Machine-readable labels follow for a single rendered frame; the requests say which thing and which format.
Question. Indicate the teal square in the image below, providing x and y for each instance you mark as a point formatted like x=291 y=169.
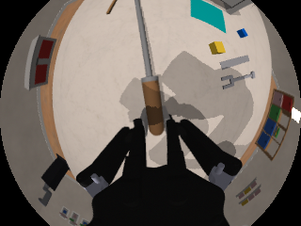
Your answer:
x=208 y=14

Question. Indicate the small blue cube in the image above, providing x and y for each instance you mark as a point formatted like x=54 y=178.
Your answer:
x=242 y=33

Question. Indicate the yellow block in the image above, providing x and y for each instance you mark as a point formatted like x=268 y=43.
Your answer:
x=217 y=47

